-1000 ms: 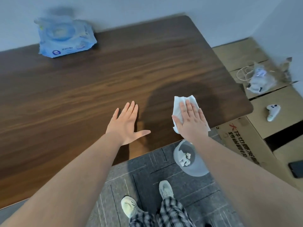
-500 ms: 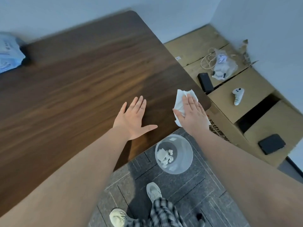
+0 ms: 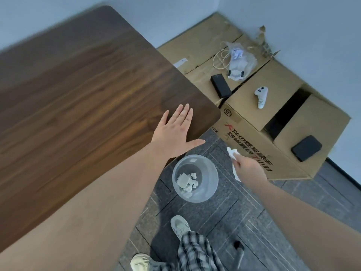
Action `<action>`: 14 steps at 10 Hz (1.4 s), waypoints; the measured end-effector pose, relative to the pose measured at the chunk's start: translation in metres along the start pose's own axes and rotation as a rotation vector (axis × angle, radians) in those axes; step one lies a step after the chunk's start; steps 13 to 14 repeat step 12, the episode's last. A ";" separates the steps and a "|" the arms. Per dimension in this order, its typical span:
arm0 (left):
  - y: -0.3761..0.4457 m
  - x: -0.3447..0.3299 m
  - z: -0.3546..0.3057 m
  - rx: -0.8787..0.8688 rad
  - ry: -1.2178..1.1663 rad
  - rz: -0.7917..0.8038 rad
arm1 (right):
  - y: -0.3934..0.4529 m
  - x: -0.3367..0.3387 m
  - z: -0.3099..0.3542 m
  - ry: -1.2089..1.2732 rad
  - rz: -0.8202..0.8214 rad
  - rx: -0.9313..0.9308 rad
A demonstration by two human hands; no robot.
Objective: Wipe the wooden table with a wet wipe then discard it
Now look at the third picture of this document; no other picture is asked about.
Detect person's right hand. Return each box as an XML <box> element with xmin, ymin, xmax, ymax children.
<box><xmin>233</xmin><ymin>154</ymin><xmax>268</xmax><ymax>186</ymax></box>

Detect clear plastic bag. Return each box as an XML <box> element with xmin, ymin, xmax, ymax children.
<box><xmin>227</xmin><ymin>42</ymin><xmax>258</xmax><ymax>81</ymax></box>

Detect white handheld controller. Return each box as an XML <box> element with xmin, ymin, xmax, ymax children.
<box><xmin>254</xmin><ymin>86</ymin><xmax>268</xmax><ymax>109</ymax></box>

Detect plain flat cardboard box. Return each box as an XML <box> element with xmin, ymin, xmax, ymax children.
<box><xmin>156</xmin><ymin>12</ymin><xmax>282</xmax><ymax>108</ymax></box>

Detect person's left forearm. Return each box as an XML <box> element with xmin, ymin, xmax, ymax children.
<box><xmin>0</xmin><ymin>142</ymin><xmax>170</xmax><ymax>271</ymax></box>

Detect pile of crumpled white tissues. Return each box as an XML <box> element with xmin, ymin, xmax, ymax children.
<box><xmin>176</xmin><ymin>172</ymin><xmax>200</xmax><ymax>193</ymax></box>

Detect person's left hand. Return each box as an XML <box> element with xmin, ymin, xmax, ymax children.
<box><xmin>151</xmin><ymin>104</ymin><xmax>206</xmax><ymax>160</ymax></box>

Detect clear plastic waste bin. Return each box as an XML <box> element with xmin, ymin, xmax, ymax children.
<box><xmin>172</xmin><ymin>154</ymin><xmax>219</xmax><ymax>203</ymax></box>

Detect printed cardboard box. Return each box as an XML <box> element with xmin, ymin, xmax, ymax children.
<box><xmin>212</xmin><ymin>59</ymin><xmax>352</xmax><ymax>181</ymax></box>

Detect white tissue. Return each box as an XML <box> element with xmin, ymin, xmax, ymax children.
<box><xmin>226</xmin><ymin>147</ymin><xmax>242</xmax><ymax>183</ymax></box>

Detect black rounded flat case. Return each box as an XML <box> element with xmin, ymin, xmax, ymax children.
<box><xmin>291</xmin><ymin>135</ymin><xmax>323</xmax><ymax>162</ymax></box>

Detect plaid trousers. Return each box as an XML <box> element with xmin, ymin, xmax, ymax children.
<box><xmin>148</xmin><ymin>231</ymin><xmax>227</xmax><ymax>271</ymax></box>

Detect person's right forearm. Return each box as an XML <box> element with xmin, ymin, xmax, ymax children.
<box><xmin>248</xmin><ymin>178</ymin><xmax>361</xmax><ymax>271</ymax></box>

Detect long black power bank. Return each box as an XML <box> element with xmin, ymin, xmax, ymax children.
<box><xmin>210</xmin><ymin>73</ymin><xmax>232</xmax><ymax>99</ymax></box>

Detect white coiled cable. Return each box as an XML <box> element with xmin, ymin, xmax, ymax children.
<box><xmin>213</xmin><ymin>42</ymin><xmax>232</xmax><ymax>70</ymax></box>

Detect white sneaker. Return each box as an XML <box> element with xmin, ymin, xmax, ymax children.
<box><xmin>130</xmin><ymin>253</ymin><xmax>159</xmax><ymax>271</ymax></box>
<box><xmin>170</xmin><ymin>215</ymin><xmax>192</xmax><ymax>242</ymax></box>

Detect torn clear packing tape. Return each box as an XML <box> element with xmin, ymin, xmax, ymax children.
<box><xmin>248</xmin><ymin>25</ymin><xmax>282</xmax><ymax>58</ymax></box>

